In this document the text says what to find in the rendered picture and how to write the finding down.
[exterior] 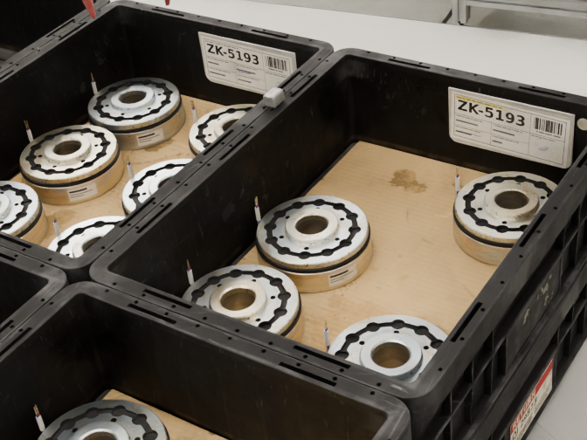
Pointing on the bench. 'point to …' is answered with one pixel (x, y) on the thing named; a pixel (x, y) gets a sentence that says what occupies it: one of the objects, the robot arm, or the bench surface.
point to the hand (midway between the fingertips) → (128, 0)
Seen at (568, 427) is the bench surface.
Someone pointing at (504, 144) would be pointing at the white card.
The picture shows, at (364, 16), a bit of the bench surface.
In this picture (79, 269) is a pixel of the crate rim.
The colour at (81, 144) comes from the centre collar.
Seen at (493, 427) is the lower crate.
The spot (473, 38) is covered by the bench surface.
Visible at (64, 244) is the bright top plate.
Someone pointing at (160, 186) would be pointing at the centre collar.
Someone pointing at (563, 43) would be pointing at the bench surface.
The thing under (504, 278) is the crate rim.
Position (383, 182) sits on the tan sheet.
